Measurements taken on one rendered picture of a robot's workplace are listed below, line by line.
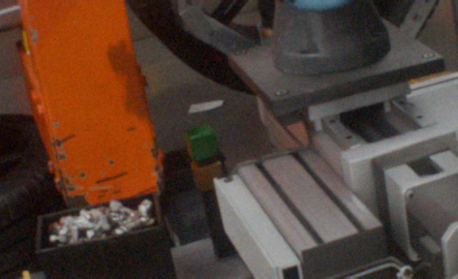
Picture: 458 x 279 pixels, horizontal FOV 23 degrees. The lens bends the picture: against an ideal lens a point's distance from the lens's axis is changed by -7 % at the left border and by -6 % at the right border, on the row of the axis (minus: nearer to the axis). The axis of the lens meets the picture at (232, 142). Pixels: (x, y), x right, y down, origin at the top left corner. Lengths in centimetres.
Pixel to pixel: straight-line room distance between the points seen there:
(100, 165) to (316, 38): 61
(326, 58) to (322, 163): 13
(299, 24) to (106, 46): 51
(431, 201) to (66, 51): 84
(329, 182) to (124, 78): 63
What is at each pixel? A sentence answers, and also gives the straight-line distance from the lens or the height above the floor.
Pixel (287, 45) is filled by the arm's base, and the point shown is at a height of 85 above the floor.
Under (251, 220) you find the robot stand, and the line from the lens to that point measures 130.
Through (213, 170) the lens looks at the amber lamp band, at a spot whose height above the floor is 60.
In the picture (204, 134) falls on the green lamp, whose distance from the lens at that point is 177.
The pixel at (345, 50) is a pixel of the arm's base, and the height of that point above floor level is 84.
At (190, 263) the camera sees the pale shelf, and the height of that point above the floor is 45.
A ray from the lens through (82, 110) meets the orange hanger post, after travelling 188.
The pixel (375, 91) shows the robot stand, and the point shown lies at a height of 79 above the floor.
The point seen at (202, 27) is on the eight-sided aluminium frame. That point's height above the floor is 73.
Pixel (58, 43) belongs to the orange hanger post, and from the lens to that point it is 185.
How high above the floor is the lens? 126
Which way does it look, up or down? 21 degrees down
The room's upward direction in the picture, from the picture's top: 12 degrees counter-clockwise
